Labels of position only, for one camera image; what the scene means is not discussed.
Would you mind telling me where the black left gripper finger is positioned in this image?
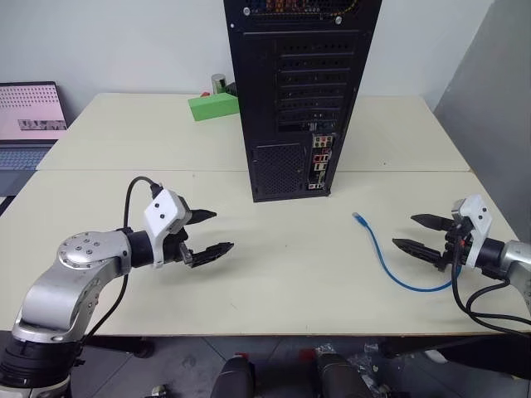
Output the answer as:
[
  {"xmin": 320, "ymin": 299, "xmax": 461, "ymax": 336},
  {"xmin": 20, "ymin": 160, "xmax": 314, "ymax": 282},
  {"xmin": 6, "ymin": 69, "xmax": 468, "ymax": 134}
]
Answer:
[
  {"xmin": 191, "ymin": 241, "xmax": 235, "ymax": 270},
  {"xmin": 189, "ymin": 209, "xmax": 218, "ymax": 227}
]

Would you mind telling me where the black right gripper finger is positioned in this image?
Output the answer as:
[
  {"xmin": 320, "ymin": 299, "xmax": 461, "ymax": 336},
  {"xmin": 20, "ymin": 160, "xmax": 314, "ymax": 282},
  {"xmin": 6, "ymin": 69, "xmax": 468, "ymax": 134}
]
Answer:
[
  {"xmin": 392, "ymin": 238, "xmax": 445, "ymax": 267},
  {"xmin": 410, "ymin": 213, "xmax": 451, "ymax": 232}
]

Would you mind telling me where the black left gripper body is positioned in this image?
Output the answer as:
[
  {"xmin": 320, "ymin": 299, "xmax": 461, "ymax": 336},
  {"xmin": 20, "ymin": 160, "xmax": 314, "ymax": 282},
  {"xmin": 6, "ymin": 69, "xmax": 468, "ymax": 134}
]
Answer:
[{"xmin": 161, "ymin": 206, "xmax": 195, "ymax": 267}]

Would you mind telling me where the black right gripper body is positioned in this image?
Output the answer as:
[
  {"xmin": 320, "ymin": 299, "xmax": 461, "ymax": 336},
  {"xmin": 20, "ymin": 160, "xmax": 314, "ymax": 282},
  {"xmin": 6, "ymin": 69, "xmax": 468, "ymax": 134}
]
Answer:
[{"xmin": 438, "ymin": 219, "xmax": 475, "ymax": 273}]

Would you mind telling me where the green rectangular block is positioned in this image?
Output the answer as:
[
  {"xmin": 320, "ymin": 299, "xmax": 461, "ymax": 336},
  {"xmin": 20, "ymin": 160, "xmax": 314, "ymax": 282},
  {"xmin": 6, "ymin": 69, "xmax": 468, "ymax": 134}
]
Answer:
[{"xmin": 188, "ymin": 92, "xmax": 240, "ymax": 123}]

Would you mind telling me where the dark rounded shape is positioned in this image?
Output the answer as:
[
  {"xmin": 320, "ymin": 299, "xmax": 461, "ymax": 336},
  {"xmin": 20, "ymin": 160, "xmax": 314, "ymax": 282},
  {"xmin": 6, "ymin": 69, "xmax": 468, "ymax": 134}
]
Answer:
[
  {"xmin": 314, "ymin": 352, "xmax": 375, "ymax": 398},
  {"xmin": 208, "ymin": 355, "xmax": 256, "ymax": 398}
]

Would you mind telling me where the black computer tower case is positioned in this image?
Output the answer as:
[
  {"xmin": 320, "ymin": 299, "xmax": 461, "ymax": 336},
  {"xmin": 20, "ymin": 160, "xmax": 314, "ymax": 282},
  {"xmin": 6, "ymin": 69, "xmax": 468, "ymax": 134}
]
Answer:
[{"xmin": 222, "ymin": 0, "xmax": 383, "ymax": 204}]

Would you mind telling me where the open laptop computer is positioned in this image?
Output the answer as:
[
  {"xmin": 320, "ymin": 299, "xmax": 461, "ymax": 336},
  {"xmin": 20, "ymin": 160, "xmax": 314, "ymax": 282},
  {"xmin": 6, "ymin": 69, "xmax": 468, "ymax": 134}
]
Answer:
[{"xmin": 0, "ymin": 80, "xmax": 70, "ymax": 197}]

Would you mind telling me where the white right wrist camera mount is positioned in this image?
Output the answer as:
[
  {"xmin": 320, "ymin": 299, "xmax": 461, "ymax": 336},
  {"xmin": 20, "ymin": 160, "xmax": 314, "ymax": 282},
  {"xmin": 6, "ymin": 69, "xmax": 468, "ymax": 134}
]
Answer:
[{"xmin": 451, "ymin": 194, "xmax": 494, "ymax": 267}]

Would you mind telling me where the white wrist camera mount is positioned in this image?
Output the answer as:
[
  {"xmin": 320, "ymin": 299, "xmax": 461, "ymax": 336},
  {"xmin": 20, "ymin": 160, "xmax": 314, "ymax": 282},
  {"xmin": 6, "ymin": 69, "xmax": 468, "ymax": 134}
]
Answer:
[
  {"xmin": 143, "ymin": 189, "xmax": 188, "ymax": 270},
  {"xmin": 451, "ymin": 194, "xmax": 494, "ymax": 267}
]

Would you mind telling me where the blue ethernet cable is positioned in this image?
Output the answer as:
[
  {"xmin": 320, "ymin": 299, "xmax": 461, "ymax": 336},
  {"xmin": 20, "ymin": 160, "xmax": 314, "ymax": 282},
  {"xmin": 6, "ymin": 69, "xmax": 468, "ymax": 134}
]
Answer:
[{"xmin": 351, "ymin": 211, "xmax": 464, "ymax": 293}]

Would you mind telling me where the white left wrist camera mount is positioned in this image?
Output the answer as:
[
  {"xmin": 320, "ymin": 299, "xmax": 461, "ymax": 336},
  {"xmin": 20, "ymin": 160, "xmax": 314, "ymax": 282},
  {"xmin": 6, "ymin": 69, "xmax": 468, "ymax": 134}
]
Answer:
[{"xmin": 143, "ymin": 189, "xmax": 188, "ymax": 270}]

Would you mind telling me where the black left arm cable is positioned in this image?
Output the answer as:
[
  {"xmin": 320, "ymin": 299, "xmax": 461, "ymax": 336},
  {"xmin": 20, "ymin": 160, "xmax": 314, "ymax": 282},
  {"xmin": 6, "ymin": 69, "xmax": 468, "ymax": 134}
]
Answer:
[{"xmin": 78, "ymin": 176, "xmax": 163, "ymax": 347}]

